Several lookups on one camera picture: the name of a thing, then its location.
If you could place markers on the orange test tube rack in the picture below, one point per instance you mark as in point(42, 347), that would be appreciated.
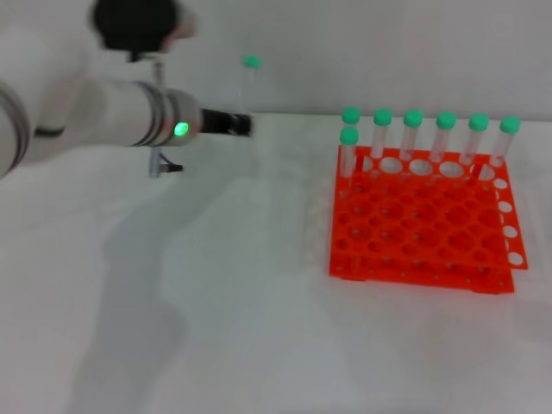
point(431, 224)

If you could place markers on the clear test tube green cap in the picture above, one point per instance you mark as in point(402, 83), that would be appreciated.
point(351, 114)
point(251, 61)
point(413, 117)
point(446, 120)
point(478, 122)
point(510, 124)
point(383, 116)
point(349, 135)

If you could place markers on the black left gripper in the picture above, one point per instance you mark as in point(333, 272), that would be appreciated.
point(215, 122)

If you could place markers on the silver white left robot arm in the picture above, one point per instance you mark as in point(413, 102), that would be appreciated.
point(108, 112)

